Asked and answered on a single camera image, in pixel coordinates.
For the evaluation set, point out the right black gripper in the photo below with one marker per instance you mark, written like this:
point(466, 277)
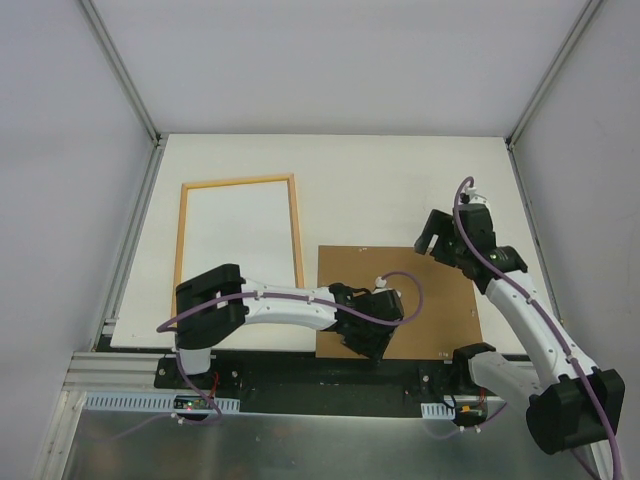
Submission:
point(439, 240)

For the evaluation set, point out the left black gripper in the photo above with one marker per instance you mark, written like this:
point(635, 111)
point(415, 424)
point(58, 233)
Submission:
point(364, 338)

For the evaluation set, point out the brown backing board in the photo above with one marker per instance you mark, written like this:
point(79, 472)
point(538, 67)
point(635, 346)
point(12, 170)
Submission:
point(449, 318)

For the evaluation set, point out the street photo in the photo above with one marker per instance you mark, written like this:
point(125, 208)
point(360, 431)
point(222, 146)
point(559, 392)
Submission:
point(235, 235)

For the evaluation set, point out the yellow wooden picture frame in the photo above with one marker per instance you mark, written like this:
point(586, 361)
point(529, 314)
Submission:
point(297, 230)

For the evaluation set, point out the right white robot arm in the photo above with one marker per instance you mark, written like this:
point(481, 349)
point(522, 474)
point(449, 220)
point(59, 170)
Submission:
point(567, 400)

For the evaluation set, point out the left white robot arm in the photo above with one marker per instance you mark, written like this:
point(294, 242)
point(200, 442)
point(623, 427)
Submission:
point(214, 305)

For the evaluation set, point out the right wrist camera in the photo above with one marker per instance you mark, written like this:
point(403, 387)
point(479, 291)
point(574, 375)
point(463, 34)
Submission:
point(470, 196)

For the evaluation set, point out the right white cable duct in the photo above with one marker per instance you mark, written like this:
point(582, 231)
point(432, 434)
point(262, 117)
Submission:
point(437, 411)

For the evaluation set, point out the white cable duct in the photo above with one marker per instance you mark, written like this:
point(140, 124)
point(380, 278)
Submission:
point(147, 403)
point(437, 411)

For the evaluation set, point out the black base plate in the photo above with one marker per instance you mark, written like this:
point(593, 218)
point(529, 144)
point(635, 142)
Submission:
point(302, 384)

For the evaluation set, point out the right aluminium corner post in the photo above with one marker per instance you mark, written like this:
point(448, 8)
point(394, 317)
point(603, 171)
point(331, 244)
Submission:
point(586, 16)

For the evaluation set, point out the aluminium corner post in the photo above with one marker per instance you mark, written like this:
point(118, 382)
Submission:
point(586, 16)
point(116, 63)

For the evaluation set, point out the left white cable duct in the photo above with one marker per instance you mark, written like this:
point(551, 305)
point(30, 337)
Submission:
point(147, 403)

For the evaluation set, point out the aluminium front rail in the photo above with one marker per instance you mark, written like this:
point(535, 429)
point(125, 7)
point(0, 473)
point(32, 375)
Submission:
point(109, 371)

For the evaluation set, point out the left aluminium corner post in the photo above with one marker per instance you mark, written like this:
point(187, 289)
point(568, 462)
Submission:
point(116, 63)

